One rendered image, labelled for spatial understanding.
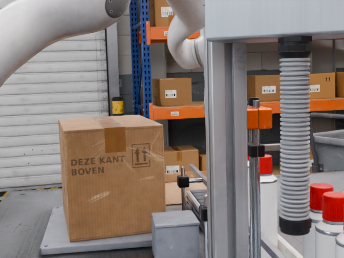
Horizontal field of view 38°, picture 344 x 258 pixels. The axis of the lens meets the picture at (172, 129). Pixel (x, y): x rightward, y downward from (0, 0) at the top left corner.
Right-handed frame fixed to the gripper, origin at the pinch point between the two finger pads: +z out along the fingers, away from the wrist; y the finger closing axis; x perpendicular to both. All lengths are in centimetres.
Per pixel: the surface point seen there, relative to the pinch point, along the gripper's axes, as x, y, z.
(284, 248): -23.2, 2.9, 26.4
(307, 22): -73, -8, 3
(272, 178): -26.9, 1.0, 13.4
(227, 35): -68, -16, 2
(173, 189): 56, -8, 5
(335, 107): 324, 189, -96
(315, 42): 377, 205, -186
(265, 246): -34.7, -4.3, 25.7
